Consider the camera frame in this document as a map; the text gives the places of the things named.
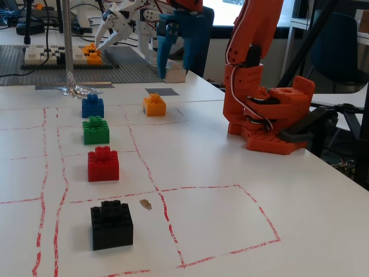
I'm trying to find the white gripper claw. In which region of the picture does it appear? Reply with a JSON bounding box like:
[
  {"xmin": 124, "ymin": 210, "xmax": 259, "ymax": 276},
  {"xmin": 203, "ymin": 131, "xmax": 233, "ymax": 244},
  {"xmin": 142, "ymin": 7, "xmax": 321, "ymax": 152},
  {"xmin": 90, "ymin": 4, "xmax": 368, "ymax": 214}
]
[
  {"xmin": 95, "ymin": 11, "xmax": 118, "ymax": 44},
  {"xmin": 97, "ymin": 31, "xmax": 125, "ymax": 50}
]

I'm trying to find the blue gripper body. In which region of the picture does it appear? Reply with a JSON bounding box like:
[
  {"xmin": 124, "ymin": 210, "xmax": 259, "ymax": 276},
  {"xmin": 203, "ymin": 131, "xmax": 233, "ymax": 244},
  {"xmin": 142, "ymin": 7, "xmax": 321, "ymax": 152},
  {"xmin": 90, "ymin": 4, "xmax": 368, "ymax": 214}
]
[{"xmin": 157, "ymin": 8, "xmax": 204, "ymax": 44}]

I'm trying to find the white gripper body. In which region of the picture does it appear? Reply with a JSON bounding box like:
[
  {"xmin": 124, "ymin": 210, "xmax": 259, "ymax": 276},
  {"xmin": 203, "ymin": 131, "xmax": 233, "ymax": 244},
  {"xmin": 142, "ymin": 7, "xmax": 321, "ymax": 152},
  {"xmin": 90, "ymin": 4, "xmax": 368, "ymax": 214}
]
[{"xmin": 108, "ymin": 0, "xmax": 151, "ymax": 42}]

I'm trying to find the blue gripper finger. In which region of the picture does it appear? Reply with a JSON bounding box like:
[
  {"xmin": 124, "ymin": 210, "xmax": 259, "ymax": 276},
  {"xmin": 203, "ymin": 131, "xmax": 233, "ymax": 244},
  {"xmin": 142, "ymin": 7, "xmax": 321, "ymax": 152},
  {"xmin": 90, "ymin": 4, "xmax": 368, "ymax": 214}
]
[
  {"xmin": 156, "ymin": 37, "xmax": 174, "ymax": 80},
  {"xmin": 183, "ymin": 37, "xmax": 200, "ymax": 73}
]

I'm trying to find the white lego block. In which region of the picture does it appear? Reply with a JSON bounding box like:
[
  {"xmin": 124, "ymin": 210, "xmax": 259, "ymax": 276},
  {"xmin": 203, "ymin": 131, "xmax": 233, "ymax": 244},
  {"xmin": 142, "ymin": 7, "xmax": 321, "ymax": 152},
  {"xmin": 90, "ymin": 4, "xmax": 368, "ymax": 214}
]
[{"xmin": 165, "ymin": 63, "xmax": 186, "ymax": 84}]

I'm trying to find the yellow lego block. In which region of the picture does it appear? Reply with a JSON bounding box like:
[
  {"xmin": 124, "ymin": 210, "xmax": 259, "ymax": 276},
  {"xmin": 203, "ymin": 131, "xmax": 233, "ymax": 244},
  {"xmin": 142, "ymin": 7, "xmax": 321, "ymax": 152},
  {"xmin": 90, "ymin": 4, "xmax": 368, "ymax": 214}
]
[{"xmin": 142, "ymin": 93, "xmax": 167, "ymax": 117}]

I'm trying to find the blue lego block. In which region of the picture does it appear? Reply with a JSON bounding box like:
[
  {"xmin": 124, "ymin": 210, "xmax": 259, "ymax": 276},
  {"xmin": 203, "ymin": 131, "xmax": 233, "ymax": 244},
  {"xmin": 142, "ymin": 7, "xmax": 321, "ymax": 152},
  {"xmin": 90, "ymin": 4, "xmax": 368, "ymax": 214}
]
[{"xmin": 81, "ymin": 93, "xmax": 105, "ymax": 118}]

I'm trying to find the green lego block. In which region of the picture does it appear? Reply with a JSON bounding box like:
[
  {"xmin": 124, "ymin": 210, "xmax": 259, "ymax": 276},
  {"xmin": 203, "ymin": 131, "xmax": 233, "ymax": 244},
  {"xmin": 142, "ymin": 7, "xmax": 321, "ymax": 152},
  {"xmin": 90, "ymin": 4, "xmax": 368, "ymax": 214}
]
[{"xmin": 82, "ymin": 115, "xmax": 111, "ymax": 145}]

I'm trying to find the red lego block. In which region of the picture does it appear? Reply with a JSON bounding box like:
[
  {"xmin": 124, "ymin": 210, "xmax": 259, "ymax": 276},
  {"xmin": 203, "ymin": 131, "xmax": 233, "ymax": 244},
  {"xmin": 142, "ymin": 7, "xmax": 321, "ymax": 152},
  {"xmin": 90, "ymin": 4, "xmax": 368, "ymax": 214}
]
[{"xmin": 87, "ymin": 146, "xmax": 120, "ymax": 183}]

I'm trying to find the black lego block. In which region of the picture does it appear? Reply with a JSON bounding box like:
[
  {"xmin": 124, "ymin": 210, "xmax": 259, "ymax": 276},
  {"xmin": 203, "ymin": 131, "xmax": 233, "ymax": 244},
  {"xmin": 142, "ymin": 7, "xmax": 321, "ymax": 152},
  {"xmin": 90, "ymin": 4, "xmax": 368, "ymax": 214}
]
[{"xmin": 90, "ymin": 199, "xmax": 134, "ymax": 251}]

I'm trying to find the dark blue chair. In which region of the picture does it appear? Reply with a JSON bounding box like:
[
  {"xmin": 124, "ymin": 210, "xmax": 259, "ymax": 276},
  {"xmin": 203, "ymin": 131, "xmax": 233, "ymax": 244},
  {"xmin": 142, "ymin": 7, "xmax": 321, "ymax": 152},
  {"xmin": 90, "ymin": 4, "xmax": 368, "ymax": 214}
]
[
  {"xmin": 198, "ymin": 6, "xmax": 216, "ymax": 78},
  {"xmin": 310, "ymin": 11, "xmax": 369, "ymax": 95}
]

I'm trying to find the white plastic housing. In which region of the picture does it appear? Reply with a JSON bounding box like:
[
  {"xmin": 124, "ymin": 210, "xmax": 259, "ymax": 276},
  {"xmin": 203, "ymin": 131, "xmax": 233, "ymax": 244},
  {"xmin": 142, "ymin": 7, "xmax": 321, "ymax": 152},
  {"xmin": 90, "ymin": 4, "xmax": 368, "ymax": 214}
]
[{"xmin": 70, "ymin": 0, "xmax": 93, "ymax": 29}]

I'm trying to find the grey lego baseplate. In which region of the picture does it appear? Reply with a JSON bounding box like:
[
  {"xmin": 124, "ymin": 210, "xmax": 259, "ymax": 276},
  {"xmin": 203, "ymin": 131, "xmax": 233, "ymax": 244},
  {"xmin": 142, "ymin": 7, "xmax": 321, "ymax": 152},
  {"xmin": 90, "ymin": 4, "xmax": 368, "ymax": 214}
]
[{"xmin": 0, "ymin": 44, "xmax": 164, "ymax": 87}]

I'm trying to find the metal pole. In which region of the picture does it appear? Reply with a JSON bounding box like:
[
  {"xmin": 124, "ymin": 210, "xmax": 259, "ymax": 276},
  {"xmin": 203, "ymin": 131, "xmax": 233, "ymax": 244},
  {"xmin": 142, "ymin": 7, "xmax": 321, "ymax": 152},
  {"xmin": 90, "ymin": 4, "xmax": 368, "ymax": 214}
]
[{"xmin": 62, "ymin": 0, "xmax": 75, "ymax": 87}]

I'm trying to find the crumpled aluminium foil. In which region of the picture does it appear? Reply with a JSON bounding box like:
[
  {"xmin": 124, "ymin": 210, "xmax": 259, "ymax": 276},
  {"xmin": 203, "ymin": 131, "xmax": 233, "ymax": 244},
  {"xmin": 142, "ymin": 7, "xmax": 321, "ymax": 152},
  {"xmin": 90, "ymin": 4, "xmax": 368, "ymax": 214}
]
[{"xmin": 53, "ymin": 70, "xmax": 104, "ymax": 99}]

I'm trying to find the black desk stand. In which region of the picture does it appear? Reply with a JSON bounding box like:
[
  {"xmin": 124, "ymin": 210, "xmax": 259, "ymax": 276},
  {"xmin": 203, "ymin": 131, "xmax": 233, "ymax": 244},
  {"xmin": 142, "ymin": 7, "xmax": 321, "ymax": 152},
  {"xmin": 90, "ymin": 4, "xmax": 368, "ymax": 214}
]
[{"xmin": 16, "ymin": 0, "xmax": 46, "ymax": 46}]

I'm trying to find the dark grey table clamp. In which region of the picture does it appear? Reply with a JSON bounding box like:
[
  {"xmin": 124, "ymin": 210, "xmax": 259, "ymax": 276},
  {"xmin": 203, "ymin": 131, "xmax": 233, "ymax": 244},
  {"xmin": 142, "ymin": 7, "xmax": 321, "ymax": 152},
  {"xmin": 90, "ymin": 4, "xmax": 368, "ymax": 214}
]
[{"xmin": 278, "ymin": 104, "xmax": 340, "ymax": 144}]

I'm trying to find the green circuit board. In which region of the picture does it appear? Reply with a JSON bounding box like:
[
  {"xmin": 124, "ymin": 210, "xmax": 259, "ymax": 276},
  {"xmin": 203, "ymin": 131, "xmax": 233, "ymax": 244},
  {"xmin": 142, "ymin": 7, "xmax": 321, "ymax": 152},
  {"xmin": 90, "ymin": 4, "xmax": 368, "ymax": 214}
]
[{"xmin": 331, "ymin": 158, "xmax": 356, "ymax": 175}]

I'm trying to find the arm servo cable bundle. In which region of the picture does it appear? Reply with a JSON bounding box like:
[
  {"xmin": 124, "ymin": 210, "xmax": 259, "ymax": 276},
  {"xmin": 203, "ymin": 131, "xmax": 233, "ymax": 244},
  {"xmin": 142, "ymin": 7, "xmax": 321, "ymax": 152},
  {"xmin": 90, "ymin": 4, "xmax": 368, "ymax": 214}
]
[{"xmin": 225, "ymin": 25, "xmax": 274, "ymax": 134}]

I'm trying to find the black white orange brick wall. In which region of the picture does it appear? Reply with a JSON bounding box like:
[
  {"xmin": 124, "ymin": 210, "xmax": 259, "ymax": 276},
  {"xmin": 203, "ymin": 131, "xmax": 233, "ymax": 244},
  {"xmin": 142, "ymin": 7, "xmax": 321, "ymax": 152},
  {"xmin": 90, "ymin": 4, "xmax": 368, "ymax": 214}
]
[{"xmin": 21, "ymin": 43, "xmax": 121, "ymax": 70}]

